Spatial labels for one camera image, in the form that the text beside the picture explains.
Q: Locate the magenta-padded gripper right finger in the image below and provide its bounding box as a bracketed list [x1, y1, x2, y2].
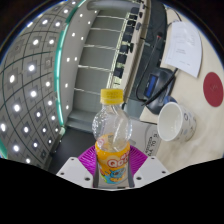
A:
[127, 145, 169, 189]

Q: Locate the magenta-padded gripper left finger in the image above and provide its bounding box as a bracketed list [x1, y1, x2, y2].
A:
[55, 146, 99, 189]

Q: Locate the flat round red coaster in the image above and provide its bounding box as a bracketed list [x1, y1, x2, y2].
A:
[202, 71, 224, 108]

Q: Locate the row of black office chairs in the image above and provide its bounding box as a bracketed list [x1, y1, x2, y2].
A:
[112, 6, 143, 80]

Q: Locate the group of ceiling lights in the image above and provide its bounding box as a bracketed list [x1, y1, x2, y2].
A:
[0, 0, 92, 165]

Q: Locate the black cable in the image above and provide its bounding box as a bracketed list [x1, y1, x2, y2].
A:
[135, 31, 178, 105]

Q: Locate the long curved conference desk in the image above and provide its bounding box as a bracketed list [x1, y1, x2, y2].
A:
[124, 0, 168, 101]

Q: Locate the yellow-capped orange-label drink bottle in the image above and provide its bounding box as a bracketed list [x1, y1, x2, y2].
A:
[91, 88, 133, 185]

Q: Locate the black device with blue screen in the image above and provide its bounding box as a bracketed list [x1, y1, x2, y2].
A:
[142, 67, 178, 113]

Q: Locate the white printed paper cup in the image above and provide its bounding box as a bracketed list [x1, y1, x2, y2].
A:
[157, 101, 198, 143]

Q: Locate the white printed paper sheet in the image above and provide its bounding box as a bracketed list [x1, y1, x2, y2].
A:
[160, 21, 204, 79]

